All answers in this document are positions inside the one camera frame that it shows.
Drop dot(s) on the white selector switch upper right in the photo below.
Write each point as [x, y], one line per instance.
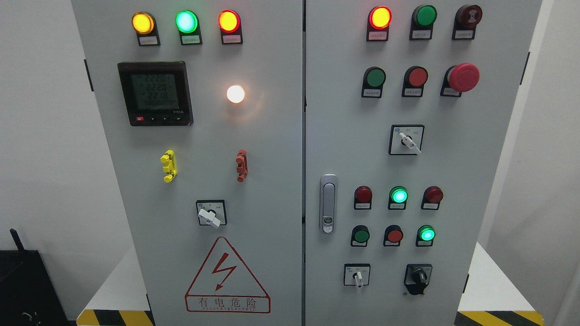
[406, 139]

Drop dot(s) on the red push button upper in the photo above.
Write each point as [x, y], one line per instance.
[413, 82]

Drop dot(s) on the red terminal connector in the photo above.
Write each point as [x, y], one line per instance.
[242, 165]

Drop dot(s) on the grey cabinet door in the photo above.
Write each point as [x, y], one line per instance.
[349, 136]
[264, 212]

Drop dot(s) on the green push button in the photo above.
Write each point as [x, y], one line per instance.
[360, 236]
[373, 81]

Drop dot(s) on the red push button lower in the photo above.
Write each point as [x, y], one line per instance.
[393, 235]

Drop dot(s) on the green indicator light top left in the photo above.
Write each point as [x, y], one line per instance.
[189, 28]

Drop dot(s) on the white selector switch left door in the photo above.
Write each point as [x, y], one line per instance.
[211, 212]

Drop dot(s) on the grey right cabinet door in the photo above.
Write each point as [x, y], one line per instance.
[349, 136]

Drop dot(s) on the red electric hazard warning sticker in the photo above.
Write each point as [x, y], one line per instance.
[225, 284]

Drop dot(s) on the yellow terminal connector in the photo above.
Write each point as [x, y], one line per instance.
[169, 165]

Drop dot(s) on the black digital power meter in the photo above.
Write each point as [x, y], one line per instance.
[156, 93]

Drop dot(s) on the red indicator light top right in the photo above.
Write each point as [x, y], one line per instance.
[379, 19]

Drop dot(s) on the grey left cabinet door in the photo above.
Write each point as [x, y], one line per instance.
[264, 212]

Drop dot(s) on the white glowing indicator light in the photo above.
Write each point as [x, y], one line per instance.
[235, 94]

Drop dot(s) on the white selector switch lower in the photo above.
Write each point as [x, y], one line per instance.
[356, 275]

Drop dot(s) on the yellow indicator light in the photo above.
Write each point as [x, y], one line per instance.
[146, 29]

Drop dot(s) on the dark red indicator light left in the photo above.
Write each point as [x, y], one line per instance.
[362, 198]

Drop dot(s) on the green push button upper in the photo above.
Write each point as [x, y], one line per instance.
[373, 81]

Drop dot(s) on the black rotary knob switch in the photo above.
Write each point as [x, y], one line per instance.
[417, 278]

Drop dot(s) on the red emergency stop mushroom button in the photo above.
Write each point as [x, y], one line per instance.
[459, 79]

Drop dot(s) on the red push button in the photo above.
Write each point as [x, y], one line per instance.
[413, 82]
[393, 235]

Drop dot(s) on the dark red buzzer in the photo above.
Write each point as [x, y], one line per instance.
[466, 20]

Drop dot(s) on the lit green indicator light middle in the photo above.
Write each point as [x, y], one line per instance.
[398, 198]

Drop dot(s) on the red-orange indicator light top left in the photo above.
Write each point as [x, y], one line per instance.
[229, 22]

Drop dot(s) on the silver door lock handle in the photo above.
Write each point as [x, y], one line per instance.
[327, 202]

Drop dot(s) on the white selector switch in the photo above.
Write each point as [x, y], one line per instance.
[356, 275]
[406, 139]

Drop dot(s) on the white platform with hazard stripes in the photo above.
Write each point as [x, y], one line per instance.
[490, 298]

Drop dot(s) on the green illuminated button lower right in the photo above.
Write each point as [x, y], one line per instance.
[425, 236]

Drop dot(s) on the black box with antenna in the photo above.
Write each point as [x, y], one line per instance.
[27, 296]

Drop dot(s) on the green indicator light top right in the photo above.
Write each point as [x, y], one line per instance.
[422, 21]

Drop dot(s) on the green push button lower left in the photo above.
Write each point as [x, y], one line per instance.
[360, 236]

